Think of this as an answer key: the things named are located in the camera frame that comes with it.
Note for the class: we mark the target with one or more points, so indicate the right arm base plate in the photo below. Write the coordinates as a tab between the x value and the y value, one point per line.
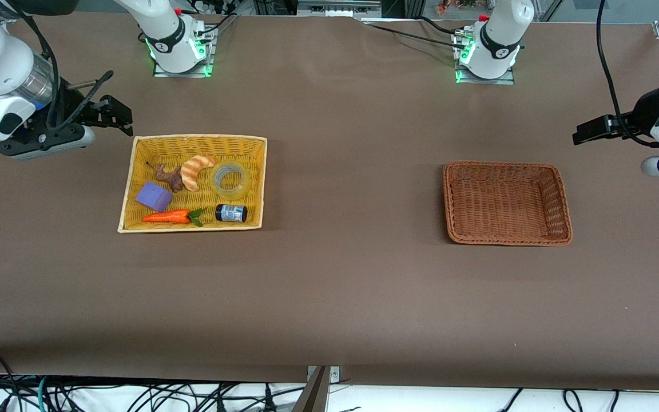
210	57

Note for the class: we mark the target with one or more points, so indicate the brown support strut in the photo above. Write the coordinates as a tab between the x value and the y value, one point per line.
312	397

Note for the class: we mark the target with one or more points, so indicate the brown root toy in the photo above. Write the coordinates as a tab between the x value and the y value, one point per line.
172	178

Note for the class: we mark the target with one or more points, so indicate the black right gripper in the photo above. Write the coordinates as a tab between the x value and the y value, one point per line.
70	103

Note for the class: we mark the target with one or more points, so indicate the orange toy carrot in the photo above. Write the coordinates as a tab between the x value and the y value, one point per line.
166	217

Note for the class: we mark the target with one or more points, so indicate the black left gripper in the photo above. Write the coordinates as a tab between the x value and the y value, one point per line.
640	116

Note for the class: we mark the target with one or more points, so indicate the brown wicker basket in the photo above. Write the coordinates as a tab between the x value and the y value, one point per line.
507	200

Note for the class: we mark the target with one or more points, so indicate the grey metal device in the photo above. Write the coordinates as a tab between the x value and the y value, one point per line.
338	8

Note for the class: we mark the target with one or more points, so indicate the toy croissant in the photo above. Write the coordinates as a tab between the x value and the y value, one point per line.
192	171

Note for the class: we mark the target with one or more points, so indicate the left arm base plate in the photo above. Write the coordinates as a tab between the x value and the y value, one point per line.
487	81

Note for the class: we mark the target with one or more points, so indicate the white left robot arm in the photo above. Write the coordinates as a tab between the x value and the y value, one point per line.
498	40

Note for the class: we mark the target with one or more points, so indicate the small black jar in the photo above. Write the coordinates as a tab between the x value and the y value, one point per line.
231	213

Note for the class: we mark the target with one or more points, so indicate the small metal table bracket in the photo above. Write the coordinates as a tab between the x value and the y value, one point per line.
334	373

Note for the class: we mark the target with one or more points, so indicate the yellow wicker basket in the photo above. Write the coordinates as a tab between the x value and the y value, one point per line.
238	151

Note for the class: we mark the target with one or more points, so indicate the clear yellowish tape roll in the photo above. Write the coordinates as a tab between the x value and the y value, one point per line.
218	180

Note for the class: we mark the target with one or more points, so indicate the purple block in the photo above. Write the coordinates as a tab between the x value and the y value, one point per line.
155	197

